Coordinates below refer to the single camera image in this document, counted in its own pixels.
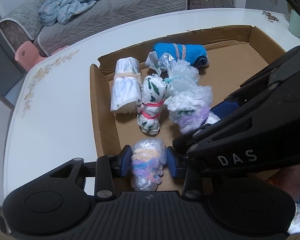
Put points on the light blue blanket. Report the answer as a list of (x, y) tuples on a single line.
[(77, 1)]

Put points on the grey sofa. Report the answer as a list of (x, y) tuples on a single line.
[(24, 24)]

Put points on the white green-print pink-band bundle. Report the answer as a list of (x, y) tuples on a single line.
[(154, 91)]

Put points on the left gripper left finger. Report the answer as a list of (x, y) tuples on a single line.
[(125, 160)]

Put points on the clear bag multicolour yarn bundle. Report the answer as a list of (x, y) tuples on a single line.
[(147, 162)]

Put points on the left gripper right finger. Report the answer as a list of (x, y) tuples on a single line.
[(176, 165)]

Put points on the mint green cup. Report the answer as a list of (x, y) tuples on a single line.
[(294, 23)]

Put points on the blue sock roll yarn-tied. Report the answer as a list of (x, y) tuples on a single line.
[(195, 54)]

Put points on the pink fluffy pompom bundle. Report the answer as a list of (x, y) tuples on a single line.
[(288, 179)]

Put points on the bubble wrap teal-tied bundle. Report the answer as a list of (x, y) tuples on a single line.
[(184, 78)]

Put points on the white rolled sock bundle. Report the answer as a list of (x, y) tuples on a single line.
[(126, 89)]

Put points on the pink plastic stool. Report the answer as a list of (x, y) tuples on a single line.
[(27, 55)]

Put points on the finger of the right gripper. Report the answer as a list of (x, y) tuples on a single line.
[(205, 135), (224, 108)]

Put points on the brown cardboard box tray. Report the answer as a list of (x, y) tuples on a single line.
[(235, 53)]

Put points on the pile of seed shells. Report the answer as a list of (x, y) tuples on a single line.
[(270, 17)]

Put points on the bubble wrap purple-tied bundle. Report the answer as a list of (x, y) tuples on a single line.
[(191, 108)]

